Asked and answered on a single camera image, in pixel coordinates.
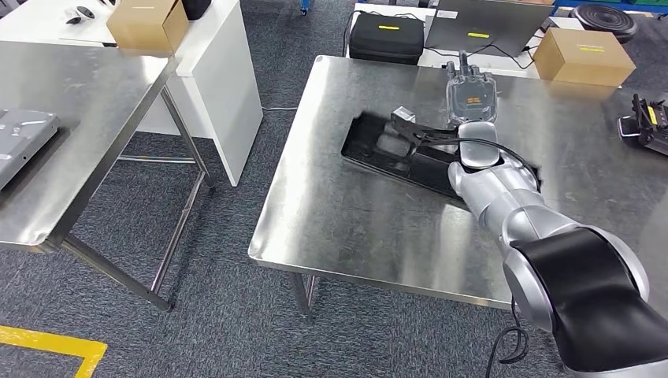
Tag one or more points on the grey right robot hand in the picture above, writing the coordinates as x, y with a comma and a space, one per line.
472, 99

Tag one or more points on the black plastic plate frame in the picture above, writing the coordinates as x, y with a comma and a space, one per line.
365, 146

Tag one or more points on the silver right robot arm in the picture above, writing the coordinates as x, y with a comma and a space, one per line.
522, 208

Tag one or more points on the stainless steel workbench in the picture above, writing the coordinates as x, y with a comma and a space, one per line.
339, 219

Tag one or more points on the grey laptop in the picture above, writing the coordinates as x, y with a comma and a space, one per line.
485, 23

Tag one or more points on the black carry case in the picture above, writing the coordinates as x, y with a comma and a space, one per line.
386, 41

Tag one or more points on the brown cardboard box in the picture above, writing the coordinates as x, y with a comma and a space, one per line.
146, 26
584, 60

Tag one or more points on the black round disc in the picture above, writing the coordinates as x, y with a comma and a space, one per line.
603, 21

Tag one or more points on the black device yellow label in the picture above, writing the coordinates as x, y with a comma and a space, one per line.
647, 130

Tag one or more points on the blue metal rack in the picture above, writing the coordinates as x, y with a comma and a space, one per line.
305, 6

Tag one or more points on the stainless steel table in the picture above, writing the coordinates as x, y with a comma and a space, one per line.
78, 130

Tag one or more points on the black oval gadget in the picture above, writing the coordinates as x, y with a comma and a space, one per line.
73, 20
85, 11

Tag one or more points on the grey metal panel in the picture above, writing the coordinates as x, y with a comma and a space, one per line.
23, 138

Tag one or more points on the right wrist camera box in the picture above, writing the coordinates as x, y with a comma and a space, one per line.
403, 116

